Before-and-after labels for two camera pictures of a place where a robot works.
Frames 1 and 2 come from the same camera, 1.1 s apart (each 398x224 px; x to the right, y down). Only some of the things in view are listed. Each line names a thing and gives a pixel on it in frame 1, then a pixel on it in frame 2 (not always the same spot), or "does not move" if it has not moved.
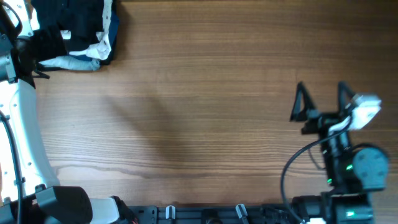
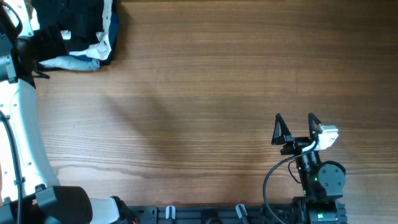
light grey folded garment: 73,63 does not move
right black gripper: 318,119 to 295,144
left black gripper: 45,39 does not move
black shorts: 78,20 does not move
